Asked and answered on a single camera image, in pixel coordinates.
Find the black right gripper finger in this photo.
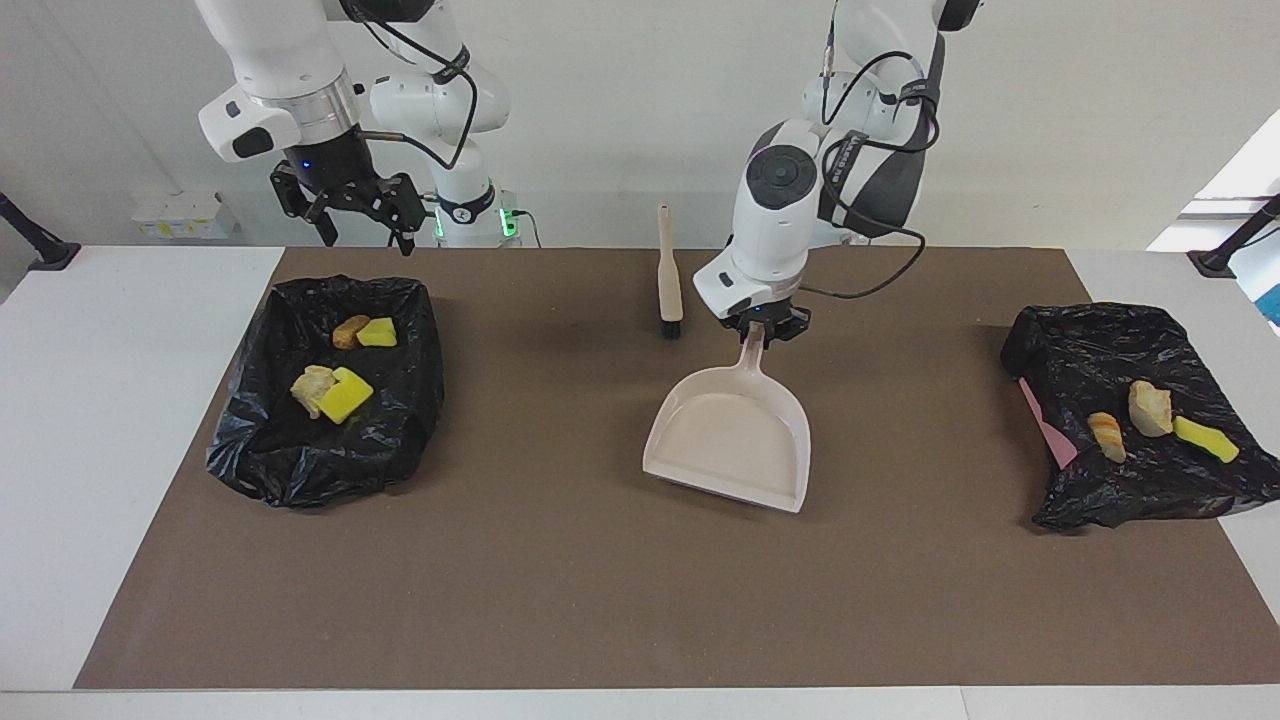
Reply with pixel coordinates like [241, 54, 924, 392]
[270, 165, 339, 247]
[365, 173, 426, 257]

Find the beige brush with black bristles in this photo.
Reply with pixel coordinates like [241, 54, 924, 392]
[657, 204, 685, 339]

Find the beige plastic dustpan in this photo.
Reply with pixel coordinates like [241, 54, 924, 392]
[642, 320, 812, 514]

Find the pale beige sponge chunk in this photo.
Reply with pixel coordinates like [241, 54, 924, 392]
[290, 365, 338, 420]
[1128, 380, 1174, 438]

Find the orange striped bread roll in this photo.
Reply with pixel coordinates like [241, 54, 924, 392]
[1088, 411, 1127, 464]

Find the yellow sponge wedge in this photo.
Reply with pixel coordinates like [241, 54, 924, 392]
[1173, 415, 1241, 464]

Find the black trash bag bin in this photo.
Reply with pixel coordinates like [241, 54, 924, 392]
[203, 275, 446, 509]

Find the pink plastic bin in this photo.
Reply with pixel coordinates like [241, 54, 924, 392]
[1017, 378, 1080, 471]

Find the black bag over pink bin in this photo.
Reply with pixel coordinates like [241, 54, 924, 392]
[1000, 303, 1280, 531]

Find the brown table mat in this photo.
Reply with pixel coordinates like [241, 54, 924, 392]
[73, 247, 1280, 691]

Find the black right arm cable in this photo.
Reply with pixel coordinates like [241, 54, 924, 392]
[340, 0, 479, 173]

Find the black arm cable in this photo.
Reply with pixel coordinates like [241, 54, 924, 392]
[340, 0, 479, 173]
[798, 0, 946, 301]

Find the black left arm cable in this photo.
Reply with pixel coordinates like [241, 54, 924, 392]
[798, 0, 946, 301]

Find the white wall socket box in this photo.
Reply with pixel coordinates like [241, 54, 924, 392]
[131, 190, 241, 241]

